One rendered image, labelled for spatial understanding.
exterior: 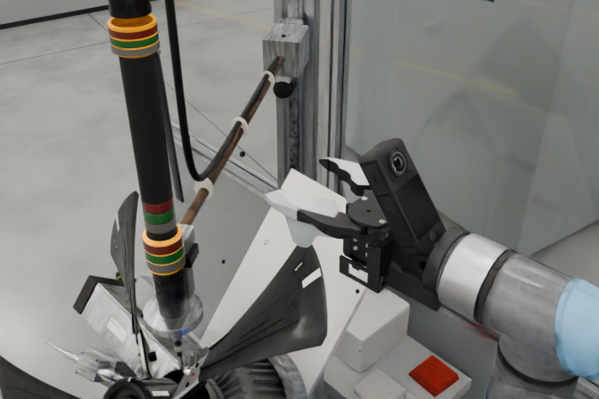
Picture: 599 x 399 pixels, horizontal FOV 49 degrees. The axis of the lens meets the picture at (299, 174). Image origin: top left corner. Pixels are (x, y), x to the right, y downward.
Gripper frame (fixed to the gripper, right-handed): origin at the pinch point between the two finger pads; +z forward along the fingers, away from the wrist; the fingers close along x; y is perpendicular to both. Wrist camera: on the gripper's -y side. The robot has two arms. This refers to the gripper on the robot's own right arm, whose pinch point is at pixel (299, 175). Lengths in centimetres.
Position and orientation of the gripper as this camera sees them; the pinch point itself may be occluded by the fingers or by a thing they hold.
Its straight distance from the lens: 74.2
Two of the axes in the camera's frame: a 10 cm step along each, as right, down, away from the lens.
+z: -7.5, -3.5, 5.6
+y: 0.2, 8.3, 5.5
